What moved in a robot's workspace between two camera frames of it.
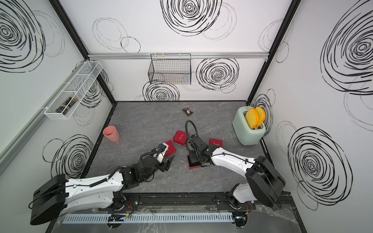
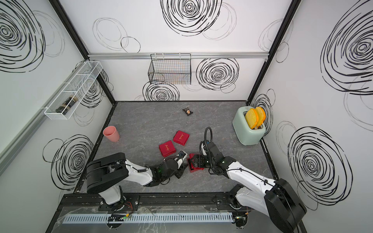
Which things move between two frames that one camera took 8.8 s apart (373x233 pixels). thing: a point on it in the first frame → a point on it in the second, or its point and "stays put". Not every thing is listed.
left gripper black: x=166 y=165 → x=181 y=170
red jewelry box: x=171 y=149 stays put
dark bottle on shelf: x=60 y=108 stays put
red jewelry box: x=180 y=137 stays put
